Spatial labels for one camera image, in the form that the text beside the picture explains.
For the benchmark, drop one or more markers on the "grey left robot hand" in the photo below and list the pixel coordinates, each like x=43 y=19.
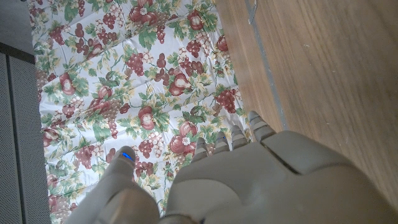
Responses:
x=264 y=186

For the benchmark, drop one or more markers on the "grey tape strip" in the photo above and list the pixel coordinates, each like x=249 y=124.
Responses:
x=264 y=62

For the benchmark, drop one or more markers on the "floral fruit print backdrop cloth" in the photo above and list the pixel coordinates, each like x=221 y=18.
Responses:
x=124 y=77

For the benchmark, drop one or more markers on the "grey perforated panel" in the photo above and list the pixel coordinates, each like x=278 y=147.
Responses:
x=25 y=140

